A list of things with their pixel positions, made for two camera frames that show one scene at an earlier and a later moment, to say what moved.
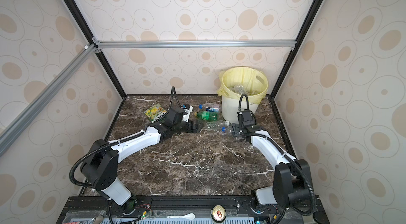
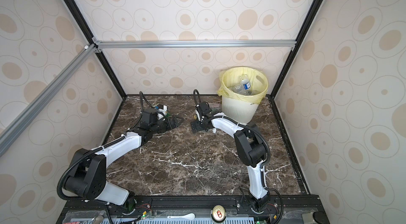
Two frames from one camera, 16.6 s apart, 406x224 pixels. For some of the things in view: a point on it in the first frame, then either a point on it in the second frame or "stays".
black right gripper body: [238, 129] to [199, 124]
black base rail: [195, 210] stays
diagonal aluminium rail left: [12, 130] stays
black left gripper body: [184, 127] to [163, 126]
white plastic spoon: [188, 216] stays
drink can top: [218, 213] stays
